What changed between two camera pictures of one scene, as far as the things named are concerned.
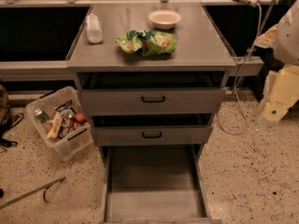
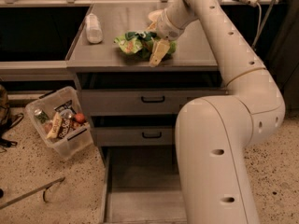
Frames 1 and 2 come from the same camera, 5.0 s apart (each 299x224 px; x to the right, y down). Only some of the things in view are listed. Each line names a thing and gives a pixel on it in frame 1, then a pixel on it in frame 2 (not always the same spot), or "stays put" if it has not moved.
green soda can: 42,116 stays put
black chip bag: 65,105 stays put
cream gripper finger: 272,113 -> 159,49
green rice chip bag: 147,42 stays put
